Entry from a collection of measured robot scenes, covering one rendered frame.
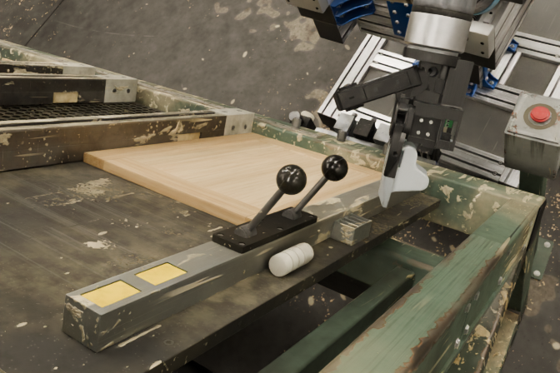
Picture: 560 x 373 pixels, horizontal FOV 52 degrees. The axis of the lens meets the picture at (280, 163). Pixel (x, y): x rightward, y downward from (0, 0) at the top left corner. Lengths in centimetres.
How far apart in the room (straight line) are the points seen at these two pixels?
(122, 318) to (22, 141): 54
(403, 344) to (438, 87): 33
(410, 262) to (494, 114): 128
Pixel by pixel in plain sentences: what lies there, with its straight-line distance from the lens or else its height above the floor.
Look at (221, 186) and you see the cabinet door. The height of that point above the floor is 127.
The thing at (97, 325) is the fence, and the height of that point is 167.
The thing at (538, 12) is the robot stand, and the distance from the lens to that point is 253.
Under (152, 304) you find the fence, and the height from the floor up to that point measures 161.
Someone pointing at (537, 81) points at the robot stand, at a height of 21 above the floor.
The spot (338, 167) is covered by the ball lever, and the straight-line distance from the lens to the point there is 79.
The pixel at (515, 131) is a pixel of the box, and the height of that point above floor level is 93.
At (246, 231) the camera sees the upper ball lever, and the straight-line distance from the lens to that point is 74.
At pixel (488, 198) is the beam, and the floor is 90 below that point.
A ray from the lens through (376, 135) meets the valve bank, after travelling 160.
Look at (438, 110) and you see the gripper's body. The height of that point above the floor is 150.
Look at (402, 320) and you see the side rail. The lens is 63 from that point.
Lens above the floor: 212
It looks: 56 degrees down
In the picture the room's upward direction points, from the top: 35 degrees counter-clockwise
